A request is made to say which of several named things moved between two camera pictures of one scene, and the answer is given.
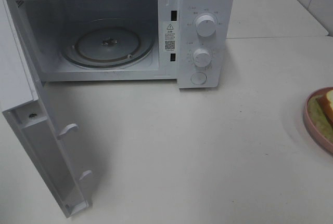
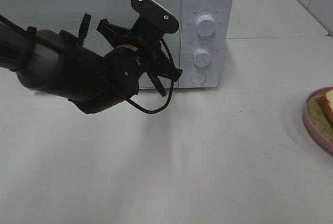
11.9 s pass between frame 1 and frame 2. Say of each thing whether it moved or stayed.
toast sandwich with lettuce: stayed
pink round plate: stayed
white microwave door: moved
